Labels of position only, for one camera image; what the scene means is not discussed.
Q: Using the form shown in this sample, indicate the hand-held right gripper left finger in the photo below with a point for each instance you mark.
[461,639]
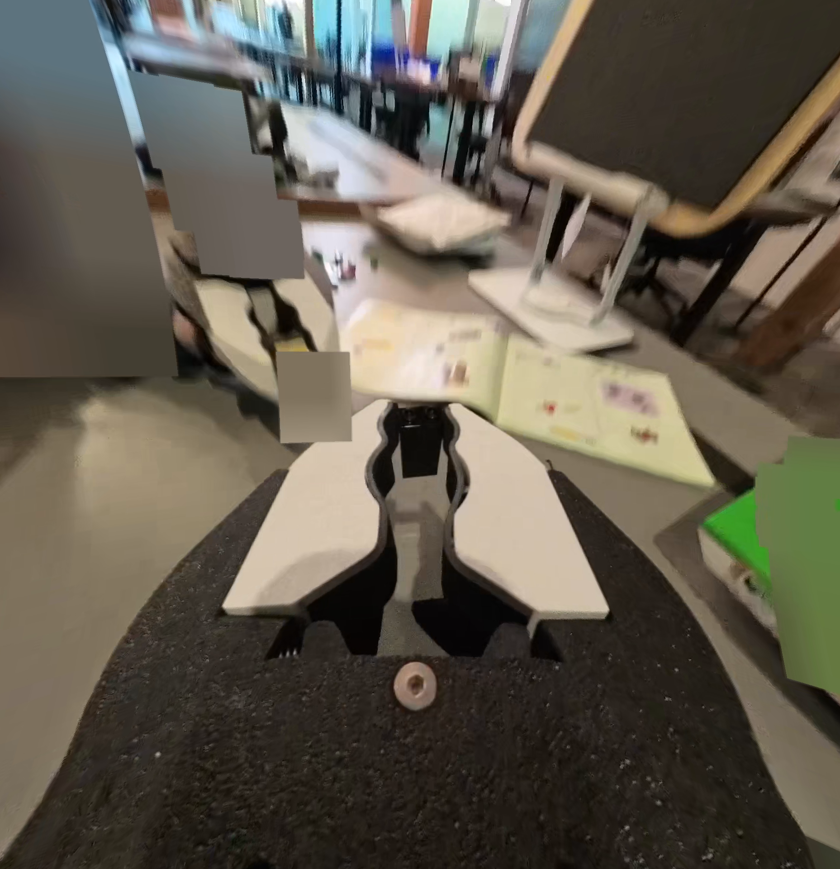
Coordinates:
[311,529]

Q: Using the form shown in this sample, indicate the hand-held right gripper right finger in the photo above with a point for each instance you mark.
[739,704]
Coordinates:
[528,536]

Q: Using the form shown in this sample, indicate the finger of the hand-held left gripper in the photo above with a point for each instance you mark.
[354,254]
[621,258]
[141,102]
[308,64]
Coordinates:
[230,326]
[318,312]

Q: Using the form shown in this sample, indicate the long black brick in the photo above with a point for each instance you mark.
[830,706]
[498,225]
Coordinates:
[420,448]

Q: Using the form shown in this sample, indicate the grey desk with wooden edge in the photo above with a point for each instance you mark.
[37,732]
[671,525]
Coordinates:
[352,156]

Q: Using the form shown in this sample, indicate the pile of small bricks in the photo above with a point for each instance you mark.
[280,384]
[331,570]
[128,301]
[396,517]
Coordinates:
[342,265]

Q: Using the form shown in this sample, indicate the open instruction booklet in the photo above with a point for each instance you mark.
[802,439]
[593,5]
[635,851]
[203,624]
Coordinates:
[562,394]

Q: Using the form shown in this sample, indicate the crumpled white paper bag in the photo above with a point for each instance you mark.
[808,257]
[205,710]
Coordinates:
[440,224]

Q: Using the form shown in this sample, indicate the green cardboard toy box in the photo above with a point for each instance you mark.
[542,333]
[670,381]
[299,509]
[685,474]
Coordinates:
[728,529]

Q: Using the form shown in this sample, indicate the brown background table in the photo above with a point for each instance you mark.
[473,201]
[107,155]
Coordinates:
[420,88]

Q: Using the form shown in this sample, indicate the white tablet stand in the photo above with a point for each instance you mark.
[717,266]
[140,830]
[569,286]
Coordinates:
[596,183]

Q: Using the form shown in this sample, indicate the brown wooden leg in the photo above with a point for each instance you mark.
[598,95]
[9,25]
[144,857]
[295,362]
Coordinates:
[800,305]

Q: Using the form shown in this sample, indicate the dark divider panel pale edge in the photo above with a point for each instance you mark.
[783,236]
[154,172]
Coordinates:
[677,88]

